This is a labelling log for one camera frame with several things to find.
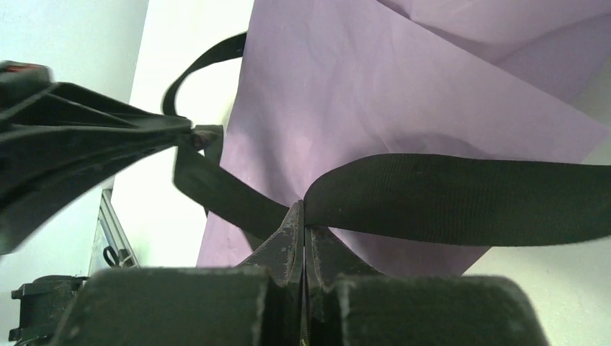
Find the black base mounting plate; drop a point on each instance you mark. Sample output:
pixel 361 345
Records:
pixel 42 304

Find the aluminium frame rail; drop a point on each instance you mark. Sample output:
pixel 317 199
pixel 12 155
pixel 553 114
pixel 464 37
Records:
pixel 110 247

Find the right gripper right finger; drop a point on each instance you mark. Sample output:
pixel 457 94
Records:
pixel 351 303

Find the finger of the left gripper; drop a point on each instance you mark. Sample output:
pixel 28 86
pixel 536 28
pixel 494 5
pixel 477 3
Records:
pixel 59 140

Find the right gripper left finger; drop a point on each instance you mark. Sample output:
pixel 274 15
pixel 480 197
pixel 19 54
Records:
pixel 258 302

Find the pink wrapping paper sheet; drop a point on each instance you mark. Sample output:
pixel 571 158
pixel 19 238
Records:
pixel 421 133

